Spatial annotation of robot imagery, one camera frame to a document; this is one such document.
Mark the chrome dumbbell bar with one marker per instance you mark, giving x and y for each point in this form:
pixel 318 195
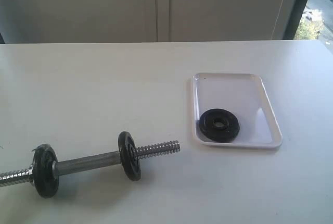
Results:
pixel 113 158

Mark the white plastic tray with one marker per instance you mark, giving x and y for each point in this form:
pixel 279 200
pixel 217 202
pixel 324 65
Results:
pixel 243 95

